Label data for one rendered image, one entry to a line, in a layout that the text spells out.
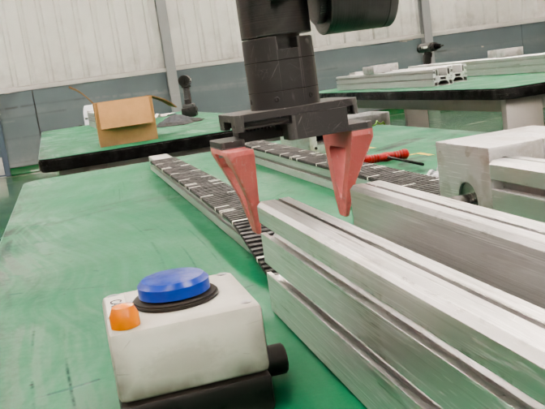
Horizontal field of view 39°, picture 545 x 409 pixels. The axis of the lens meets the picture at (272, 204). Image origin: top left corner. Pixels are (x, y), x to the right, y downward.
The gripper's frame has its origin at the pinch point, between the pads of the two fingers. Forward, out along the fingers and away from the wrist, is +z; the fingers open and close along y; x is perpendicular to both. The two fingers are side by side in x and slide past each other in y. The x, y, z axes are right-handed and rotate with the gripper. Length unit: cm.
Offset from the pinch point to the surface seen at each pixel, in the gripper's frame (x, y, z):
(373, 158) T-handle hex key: 57, 32, 5
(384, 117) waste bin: 448, 217, 33
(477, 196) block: -5.2, 13.7, 0.3
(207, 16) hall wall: 1083, 242, -102
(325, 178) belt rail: 45.2, 19.1, 4.6
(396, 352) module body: -30.7, -6.2, 0.6
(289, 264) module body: -14.1, -5.6, 0.2
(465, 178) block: -3.5, 13.7, -1.0
